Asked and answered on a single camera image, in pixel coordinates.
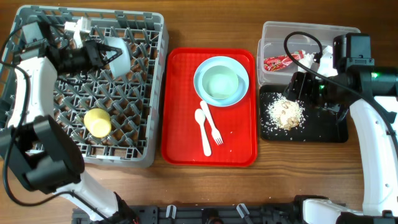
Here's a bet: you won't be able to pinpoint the black rectangular waste tray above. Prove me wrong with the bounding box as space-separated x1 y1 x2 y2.
259 85 348 142

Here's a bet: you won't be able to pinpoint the green bowl with food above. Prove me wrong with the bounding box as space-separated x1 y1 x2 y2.
202 65 239 100

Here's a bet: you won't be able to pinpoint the clear plastic waste bin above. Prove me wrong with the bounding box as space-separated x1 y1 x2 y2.
257 21 360 86

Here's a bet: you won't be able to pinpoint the rice and food scraps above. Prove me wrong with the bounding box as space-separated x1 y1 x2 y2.
260 93 306 132

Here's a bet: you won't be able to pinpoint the red snack wrapper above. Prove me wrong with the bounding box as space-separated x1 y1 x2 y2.
264 50 305 72

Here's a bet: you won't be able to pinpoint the light blue round plate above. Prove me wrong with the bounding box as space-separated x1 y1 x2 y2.
193 56 249 107

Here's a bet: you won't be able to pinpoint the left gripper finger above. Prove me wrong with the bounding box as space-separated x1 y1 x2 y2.
101 51 123 67
99 44 122 54

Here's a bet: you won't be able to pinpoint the grey plastic dishwasher rack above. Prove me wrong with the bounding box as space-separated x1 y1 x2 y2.
4 5 169 167

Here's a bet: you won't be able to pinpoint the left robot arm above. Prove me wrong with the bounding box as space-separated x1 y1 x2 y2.
1 21 139 223

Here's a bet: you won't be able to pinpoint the white plastic spoon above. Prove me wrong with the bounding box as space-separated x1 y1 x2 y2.
195 109 211 157

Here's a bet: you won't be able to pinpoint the white plastic fork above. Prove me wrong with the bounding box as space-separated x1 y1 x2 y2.
200 100 223 145

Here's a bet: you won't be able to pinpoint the yellow plastic cup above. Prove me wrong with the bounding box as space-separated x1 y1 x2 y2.
83 108 111 138

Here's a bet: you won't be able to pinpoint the white paper napkin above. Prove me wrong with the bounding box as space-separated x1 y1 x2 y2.
299 53 317 68

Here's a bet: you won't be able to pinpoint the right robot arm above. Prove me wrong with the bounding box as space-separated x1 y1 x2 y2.
283 33 397 223

